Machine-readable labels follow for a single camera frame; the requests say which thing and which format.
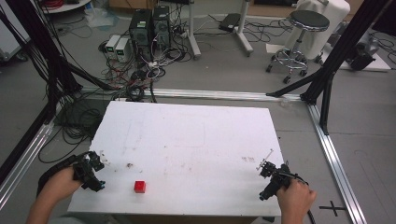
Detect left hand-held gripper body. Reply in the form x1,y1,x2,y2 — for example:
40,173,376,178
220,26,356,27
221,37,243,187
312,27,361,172
73,152,106,192

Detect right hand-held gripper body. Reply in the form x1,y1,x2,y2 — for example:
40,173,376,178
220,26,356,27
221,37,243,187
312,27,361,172
259,163,302,202

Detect red cube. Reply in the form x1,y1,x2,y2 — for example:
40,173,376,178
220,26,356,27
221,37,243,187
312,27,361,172
134,180,148,194

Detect person's right hand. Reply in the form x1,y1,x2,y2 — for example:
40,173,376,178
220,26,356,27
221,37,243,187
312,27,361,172
276,178,318,218

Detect person's left hand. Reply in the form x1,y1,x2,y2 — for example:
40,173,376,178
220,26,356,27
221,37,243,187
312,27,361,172
43,166,84,207

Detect thin metal rod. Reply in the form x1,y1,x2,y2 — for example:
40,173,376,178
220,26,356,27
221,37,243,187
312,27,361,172
255,148,275,172

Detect person's grey clothing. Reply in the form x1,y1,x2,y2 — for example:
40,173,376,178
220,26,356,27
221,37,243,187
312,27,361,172
46,212,125,224

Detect white power supply unit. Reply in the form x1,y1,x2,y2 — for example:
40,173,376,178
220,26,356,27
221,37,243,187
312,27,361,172
114,36,133,63
105,34,121,60

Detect black round chrome stool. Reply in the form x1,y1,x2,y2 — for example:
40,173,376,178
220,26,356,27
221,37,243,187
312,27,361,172
265,9,331,85

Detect white table stand legs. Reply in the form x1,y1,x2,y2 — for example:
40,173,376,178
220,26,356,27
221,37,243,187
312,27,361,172
186,0,255,61

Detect black computer tower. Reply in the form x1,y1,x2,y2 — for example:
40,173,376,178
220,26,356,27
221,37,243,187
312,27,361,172
152,5,172,50
128,7,154,62

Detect black device on board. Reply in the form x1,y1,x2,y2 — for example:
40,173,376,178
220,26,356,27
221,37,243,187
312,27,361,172
346,41,378,72

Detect flat black box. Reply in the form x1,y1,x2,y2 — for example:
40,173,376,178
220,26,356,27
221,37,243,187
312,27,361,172
218,12,242,34

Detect white floor board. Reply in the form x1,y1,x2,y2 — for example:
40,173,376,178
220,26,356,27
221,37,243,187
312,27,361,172
320,46,392,73

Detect white round table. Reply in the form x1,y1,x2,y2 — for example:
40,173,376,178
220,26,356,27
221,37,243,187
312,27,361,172
39,0,92,15

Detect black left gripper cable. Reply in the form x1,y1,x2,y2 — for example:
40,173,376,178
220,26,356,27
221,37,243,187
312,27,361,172
35,154,90,198

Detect aluminium floor rail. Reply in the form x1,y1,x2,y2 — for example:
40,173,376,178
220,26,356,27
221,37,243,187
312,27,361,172
0,122,55,211
306,102,369,224
78,87,303,103

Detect tangle of cables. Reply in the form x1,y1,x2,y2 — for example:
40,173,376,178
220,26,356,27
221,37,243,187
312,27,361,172
38,6,200,164

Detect black frame post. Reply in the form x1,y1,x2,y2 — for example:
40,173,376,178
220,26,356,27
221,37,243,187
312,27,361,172
265,0,395,136
0,0,120,185

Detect red coiled cable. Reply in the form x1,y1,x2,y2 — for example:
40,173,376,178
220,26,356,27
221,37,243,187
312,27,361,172
41,0,65,9

